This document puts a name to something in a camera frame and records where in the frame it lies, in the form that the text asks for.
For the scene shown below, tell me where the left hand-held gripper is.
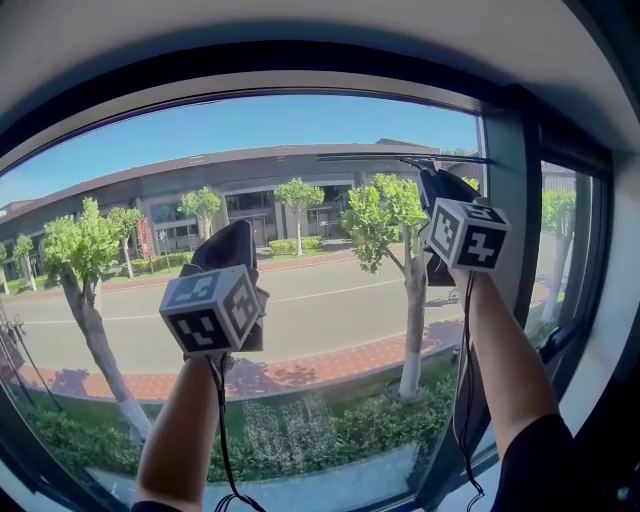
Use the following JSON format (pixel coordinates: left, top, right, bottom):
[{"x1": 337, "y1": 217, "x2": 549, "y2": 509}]
[{"x1": 159, "y1": 219, "x2": 271, "y2": 356}]

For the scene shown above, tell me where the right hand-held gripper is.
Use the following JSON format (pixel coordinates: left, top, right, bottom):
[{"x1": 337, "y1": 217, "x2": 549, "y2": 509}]
[{"x1": 420, "y1": 169, "x2": 512, "y2": 287}]

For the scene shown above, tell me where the squeegee with blue handle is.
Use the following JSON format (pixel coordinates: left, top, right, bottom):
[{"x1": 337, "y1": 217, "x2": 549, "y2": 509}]
[{"x1": 317, "y1": 151, "x2": 497, "y2": 176}]

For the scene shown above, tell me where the large window glass pane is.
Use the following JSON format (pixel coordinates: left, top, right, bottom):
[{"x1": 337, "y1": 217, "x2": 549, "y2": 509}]
[{"x1": 0, "y1": 93, "x2": 489, "y2": 506}]

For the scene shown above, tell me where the person's left forearm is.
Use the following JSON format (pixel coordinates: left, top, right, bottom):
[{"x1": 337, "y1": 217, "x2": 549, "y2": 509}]
[{"x1": 135, "y1": 352, "x2": 236, "y2": 506}]

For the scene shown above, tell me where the person's right forearm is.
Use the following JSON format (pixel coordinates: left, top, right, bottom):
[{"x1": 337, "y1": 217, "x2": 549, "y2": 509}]
[{"x1": 449, "y1": 268, "x2": 561, "y2": 464}]

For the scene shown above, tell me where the long grey building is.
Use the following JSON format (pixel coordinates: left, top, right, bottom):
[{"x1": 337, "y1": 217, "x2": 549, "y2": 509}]
[{"x1": 0, "y1": 137, "x2": 441, "y2": 266}]

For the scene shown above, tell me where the narrow side window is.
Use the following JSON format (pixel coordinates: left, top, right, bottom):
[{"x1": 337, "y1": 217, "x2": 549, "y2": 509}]
[{"x1": 539, "y1": 159, "x2": 609, "y2": 361}]

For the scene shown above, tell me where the row of green street trees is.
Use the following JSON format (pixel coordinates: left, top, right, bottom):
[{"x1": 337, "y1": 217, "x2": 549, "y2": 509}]
[{"x1": 0, "y1": 172, "x2": 579, "y2": 441}]

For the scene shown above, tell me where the green shrub bed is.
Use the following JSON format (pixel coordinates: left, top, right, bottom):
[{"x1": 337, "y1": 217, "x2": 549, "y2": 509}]
[{"x1": 19, "y1": 379, "x2": 456, "y2": 481}]

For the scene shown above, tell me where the white window sill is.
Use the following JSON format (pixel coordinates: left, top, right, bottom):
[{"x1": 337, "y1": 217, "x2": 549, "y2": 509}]
[{"x1": 474, "y1": 319, "x2": 640, "y2": 501}]

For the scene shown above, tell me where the person's black shirt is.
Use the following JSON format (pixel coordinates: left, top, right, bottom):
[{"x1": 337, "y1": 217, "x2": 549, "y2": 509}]
[{"x1": 130, "y1": 412, "x2": 601, "y2": 512}]

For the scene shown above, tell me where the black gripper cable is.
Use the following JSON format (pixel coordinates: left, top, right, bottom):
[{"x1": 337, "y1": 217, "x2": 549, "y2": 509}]
[
  {"x1": 207, "y1": 352, "x2": 269, "y2": 512},
  {"x1": 449, "y1": 272, "x2": 487, "y2": 512}
]

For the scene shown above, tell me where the black window handle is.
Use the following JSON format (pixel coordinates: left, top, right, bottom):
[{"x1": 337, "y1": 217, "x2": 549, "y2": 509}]
[{"x1": 538, "y1": 324, "x2": 574, "y2": 364}]

